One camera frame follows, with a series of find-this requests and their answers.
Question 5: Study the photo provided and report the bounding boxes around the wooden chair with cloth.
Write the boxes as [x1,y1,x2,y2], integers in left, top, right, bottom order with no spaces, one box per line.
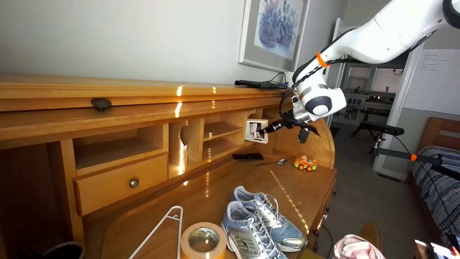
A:
[332,232,388,259]

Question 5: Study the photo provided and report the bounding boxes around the orange yellow toy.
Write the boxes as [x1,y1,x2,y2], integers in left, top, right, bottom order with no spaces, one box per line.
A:
[292,153,319,172]

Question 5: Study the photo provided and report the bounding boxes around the yellow cushion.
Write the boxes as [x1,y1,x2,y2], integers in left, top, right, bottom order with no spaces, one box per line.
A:
[299,247,332,259]

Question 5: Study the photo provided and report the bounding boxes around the black cup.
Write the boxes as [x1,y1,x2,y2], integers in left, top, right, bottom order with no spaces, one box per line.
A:
[42,240,86,259]

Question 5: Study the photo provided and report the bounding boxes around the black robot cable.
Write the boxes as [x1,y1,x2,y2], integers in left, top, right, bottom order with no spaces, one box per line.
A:
[291,25,348,99]

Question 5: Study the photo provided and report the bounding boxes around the white wall board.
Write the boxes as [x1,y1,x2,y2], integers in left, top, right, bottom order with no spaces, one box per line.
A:
[403,47,460,116]

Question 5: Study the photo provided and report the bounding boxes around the silver metal spoon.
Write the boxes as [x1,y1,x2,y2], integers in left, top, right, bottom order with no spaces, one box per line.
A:
[256,156,291,168]

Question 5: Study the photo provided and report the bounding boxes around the black computer keyboard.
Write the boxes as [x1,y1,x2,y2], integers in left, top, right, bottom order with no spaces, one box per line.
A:
[233,77,292,90]

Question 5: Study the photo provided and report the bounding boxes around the wooden drawer with dark knob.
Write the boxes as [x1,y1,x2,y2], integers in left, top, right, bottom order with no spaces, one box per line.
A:
[72,152,170,217]

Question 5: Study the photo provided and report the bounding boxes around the white wire clothes hanger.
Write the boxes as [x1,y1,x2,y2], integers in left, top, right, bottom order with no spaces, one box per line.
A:
[128,204,186,259]

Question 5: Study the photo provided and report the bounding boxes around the tan packing tape roll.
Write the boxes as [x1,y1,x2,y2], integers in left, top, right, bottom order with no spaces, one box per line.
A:
[180,220,227,259]

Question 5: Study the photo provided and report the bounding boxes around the black stereo camera bar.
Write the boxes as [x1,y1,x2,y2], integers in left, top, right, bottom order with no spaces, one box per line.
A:
[358,120,406,138]

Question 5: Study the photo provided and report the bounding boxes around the striped bed blanket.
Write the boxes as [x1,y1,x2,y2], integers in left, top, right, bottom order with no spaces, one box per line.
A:
[408,145,460,235]

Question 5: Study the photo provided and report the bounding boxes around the wooden roll-top desk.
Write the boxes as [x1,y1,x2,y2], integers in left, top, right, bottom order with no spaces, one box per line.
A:
[0,73,338,259]

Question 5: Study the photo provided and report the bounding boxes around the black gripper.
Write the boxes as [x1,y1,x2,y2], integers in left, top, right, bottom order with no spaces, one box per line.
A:
[259,114,322,138]

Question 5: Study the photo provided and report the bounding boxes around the wooden bed headboard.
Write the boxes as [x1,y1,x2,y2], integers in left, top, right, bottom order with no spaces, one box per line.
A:
[416,114,460,155]

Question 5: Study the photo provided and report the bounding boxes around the black roll-top handle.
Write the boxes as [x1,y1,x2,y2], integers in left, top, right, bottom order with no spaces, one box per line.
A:
[91,96,114,112]

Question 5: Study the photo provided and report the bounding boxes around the framed blue flower picture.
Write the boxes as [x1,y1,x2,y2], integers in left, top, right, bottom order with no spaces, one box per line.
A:
[237,0,312,73]

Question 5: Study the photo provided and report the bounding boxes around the grey blue running shoe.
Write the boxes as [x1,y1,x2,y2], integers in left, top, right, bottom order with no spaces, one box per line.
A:
[233,184,309,254]
[220,199,289,259]

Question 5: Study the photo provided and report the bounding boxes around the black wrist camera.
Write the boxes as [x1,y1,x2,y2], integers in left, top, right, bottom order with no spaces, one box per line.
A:
[298,125,312,145]

